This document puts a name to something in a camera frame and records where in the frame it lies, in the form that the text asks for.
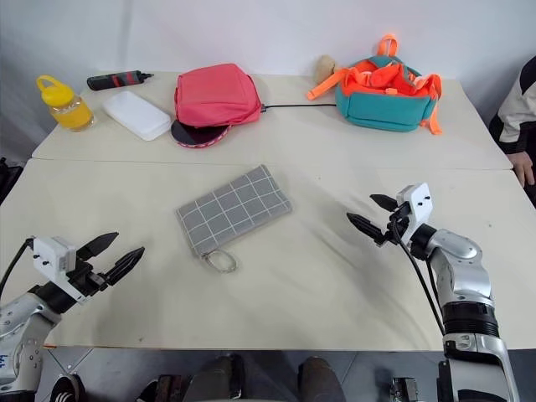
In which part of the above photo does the beige plush toy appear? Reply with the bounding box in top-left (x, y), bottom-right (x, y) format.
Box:
top-left (313, 54), bottom-right (341, 84)

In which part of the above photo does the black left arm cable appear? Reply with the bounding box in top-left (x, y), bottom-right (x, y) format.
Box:
top-left (0, 237), bottom-right (35, 295)

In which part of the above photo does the pink fabric bag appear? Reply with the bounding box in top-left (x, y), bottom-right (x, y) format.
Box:
top-left (173, 63), bottom-right (264, 129)

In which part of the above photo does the yellow-capped bottle of orange liquid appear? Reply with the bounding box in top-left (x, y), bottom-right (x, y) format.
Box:
top-left (35, 75), bottom-right (95, 133)

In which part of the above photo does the white plastic box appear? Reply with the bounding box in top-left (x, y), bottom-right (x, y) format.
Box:
top-left (102, 90), bottom-right (172, 142)

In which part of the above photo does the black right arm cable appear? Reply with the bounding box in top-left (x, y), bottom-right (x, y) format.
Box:
top-left (389, 217), bottom-right (447, 336)

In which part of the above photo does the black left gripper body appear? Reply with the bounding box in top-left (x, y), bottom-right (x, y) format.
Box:
top-left (65, 259), bottom-right (109, 300)

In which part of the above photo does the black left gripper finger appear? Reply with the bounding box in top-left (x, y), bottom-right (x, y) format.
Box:
top-left (76, 230), bottom-right (120, 261)
top-left (104, 246), bottom-right (147, 287)

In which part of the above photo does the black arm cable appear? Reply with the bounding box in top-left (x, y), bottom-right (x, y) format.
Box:
top-left (0, 237), bottom-right (35, 295)
top-left (389, 217), bottom-right (447, 336)

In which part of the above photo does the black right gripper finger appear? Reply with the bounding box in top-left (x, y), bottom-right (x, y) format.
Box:
top-left (346, 212), bottom-right (384, 242)
top-left (369, 193), bottom-right (399, 212)

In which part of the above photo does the person in black white jacket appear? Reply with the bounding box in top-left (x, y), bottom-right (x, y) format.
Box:
top-left (488, 54), bottom-right (536, 157)

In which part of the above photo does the bystander bare hand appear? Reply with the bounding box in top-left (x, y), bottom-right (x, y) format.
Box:
top-left (511, 151), bottom-right (536, 188)

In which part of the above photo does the black red marker tool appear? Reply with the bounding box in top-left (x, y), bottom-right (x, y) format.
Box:
top-left (86, 70), bottom-right (155, 91)

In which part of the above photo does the brown object on floor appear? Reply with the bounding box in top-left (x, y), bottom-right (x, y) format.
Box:
top-left (137, 374), bottom-right (190, 402)

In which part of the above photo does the dark rounded shape under table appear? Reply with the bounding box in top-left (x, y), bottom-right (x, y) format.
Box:
top-left (297, 355), bottom-right (347, 402)

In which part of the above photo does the teal and orange backpack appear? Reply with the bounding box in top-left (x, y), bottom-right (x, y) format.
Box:
top-left (307, 33), bottom-right (444, 136)

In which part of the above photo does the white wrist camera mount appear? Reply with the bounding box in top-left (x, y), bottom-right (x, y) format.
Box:
top-left (395, 182), bottom-right (433, 247)
top-left (32, 235), bottom-right (91, 302)

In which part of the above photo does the dark round disc pink rim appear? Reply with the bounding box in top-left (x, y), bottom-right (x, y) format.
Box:
top-left (170, 120), bottom-right (230, 150)

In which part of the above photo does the black and white shoe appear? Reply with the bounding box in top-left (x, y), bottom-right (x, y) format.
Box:
top-left (49, 372), bottom-right (87, 402)

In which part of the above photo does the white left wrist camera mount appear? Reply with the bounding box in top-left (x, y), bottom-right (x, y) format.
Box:
top-left (32, 235), bottom-right (91, 302)

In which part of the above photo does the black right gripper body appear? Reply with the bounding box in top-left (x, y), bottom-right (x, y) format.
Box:
top-left (374, 202), bottom-right (414, 248)

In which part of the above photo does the beige patterned pouch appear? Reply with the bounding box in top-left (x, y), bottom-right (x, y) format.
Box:
top-left (175, 163), bottom-right (293, 276)

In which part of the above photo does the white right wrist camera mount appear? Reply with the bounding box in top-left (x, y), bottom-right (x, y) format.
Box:
top-left (395, 182), bottom-right (433, 247)

